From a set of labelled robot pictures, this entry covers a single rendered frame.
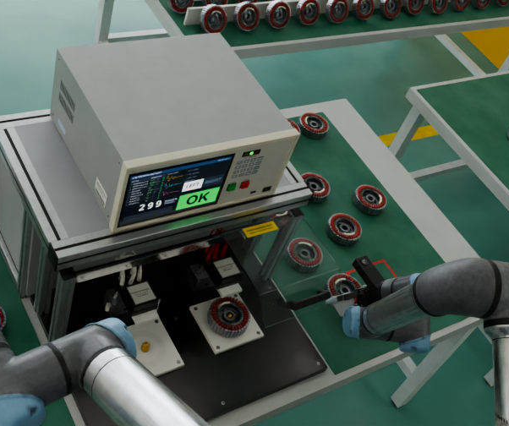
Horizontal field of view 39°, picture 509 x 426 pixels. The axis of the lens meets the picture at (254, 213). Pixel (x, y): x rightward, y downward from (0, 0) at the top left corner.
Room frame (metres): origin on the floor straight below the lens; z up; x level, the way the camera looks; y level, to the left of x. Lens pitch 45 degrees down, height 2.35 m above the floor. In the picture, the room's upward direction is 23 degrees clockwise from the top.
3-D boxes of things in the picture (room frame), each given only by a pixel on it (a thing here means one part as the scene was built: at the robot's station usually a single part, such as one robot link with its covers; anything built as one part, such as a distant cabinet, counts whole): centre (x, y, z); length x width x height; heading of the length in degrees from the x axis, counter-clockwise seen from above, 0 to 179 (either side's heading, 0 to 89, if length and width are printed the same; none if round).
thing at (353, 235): (1.68, -0.28, 0.77); 0.11 x 0.11 x 0.04
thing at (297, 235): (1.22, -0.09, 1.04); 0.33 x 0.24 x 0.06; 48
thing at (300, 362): (1.08, 0.05, 0.76); 0.64 x 0.47 x 0.02; 138
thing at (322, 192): (1.81, -0.14, 0.77); 0.11 x 0.11 x 0.04
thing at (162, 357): (0.98, 0.12, 0.78); 0.15 x 0.15 x 0.01; 48
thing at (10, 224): (1.10, 0.55, 0.91); 0.28 x 0.03 x 0.32; 48
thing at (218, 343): (1.16, -0.05, 0.78); 0.15 x 0.15 x 0.01; 48
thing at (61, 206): (1.29, 0.27, 1.09); 0.68 x 0.44 x 0.05; 138
